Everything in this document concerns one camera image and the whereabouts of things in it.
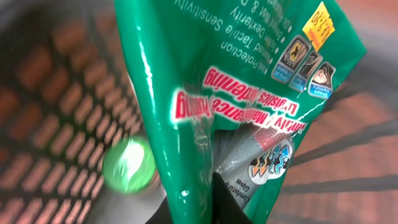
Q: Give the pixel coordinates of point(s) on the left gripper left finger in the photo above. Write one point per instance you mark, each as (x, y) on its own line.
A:
(162, 215)

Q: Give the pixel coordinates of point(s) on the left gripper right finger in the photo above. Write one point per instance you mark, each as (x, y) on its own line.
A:
(225, 208)

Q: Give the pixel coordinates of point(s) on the green lid jar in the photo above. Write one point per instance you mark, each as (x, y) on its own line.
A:
(129, 165)

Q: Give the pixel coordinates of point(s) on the green 3M gloves package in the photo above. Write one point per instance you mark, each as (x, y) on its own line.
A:
(232, 87)

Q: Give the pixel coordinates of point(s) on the grey plastic shopping basket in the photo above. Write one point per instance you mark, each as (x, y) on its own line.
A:
(67, 98)

